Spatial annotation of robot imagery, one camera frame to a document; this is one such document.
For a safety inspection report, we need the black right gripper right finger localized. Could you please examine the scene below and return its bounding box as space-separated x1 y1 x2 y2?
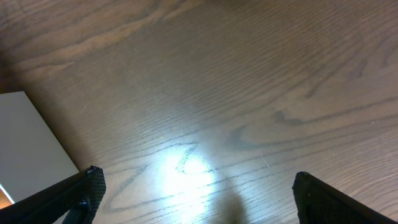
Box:
292 172 397 224

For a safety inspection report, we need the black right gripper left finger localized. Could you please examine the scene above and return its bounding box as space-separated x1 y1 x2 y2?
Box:
1 166 106 224

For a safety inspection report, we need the white cardboard box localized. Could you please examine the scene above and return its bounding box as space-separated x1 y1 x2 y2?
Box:
1 91 78 208

